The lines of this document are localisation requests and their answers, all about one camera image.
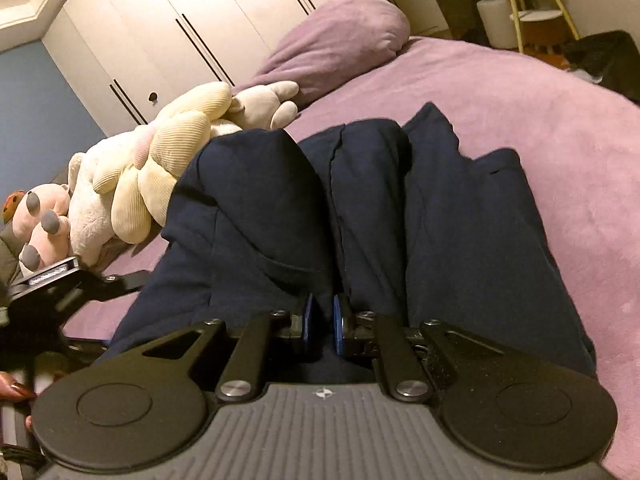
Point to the yellow metal stand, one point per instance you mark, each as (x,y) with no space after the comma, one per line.
(540,12)

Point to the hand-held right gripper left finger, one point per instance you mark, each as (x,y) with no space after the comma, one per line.
(308,322)

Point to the cream flower plush toy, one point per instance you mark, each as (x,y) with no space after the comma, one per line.
(165,140)

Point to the pink plush toy grey paws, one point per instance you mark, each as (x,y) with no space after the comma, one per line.
(47,230)

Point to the purple bed sheet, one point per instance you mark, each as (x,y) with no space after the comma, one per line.
(550,125)

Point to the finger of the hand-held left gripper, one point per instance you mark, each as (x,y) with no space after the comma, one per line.
(117,282)
(85,348)

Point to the small brown plush toy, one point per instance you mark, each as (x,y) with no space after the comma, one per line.
(12,202)

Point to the navy blue garment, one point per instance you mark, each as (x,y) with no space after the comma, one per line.
(450,220)

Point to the white fluffy plush toy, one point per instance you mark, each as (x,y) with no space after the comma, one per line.
(92,210)

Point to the white wardrobe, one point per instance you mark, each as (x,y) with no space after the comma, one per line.
(165,25)

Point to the pale grey plush toy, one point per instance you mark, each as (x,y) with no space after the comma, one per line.
(260,105)

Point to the purple pillow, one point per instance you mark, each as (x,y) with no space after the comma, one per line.
(340,40)

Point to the white cylindrical bin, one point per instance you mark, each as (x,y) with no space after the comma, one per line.
(497,22)

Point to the person's left hand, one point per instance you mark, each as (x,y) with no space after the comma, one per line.
(17,392)

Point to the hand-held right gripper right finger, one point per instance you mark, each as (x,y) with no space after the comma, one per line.
(338,322)

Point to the brown low stool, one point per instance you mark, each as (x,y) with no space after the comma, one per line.
(542,35)

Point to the black bag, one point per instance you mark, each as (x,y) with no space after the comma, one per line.
(605,57)

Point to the olive green cloth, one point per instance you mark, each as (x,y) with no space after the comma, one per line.
(7,255)

